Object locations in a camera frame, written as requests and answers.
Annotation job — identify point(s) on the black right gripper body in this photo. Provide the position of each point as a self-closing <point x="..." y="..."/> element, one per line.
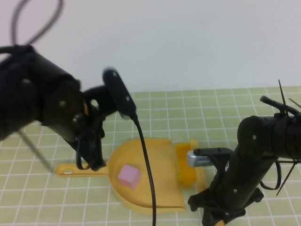
<point x="225" y="197"/>

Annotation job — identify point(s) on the yellow plastic dustpan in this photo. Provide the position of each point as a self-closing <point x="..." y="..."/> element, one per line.
<point x="164" y="179"/>

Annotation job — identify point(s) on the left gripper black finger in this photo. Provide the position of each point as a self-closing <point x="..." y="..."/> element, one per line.
<point x="97" y="162"/>

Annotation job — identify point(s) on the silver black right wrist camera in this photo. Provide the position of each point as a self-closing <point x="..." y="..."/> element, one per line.
<point x="195" y="161"/>

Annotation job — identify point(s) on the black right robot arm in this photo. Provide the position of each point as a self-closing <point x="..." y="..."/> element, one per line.
<point x="258" y="131"/>

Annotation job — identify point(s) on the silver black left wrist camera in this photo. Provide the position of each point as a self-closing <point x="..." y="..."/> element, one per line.
<point x="117" y="89"/>

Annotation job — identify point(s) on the black zip tie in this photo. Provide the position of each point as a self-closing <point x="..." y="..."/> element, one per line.
<point x="295" y="103"/>
<point x="286" y="179"/>
<point x="283" y="96"/>

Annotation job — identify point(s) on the green checkered tablecloth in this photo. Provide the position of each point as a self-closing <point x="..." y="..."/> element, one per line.
<point x="211" y="113"/>

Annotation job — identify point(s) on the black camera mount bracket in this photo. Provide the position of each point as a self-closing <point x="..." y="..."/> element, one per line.
<point x="98" y="94"/>
<point x="221" y="170"/>

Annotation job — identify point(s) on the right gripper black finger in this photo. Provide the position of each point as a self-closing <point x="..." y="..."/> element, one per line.
<point x="232" y="217"/>
<point x="209" y="217"/>

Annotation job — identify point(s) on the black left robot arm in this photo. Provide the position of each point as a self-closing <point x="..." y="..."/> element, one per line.
<point x="35" y="94"/>

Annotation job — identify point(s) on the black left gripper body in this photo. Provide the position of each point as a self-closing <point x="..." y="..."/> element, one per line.
<point x="88" y="127"/>

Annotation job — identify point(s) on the black right camera mount bracket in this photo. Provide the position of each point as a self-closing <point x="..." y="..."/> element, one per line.
<point x="221" y="170"/>

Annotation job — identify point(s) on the small pink cube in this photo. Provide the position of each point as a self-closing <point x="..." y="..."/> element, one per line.
<point x="128" y="175"/>

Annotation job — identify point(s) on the black left camera mount bracket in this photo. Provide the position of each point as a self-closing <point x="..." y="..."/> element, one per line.
<point x="98" y="94"/>

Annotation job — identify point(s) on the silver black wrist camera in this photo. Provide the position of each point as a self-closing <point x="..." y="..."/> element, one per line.
<point x="195" y="161"/>
<point x="117" y="89"/>

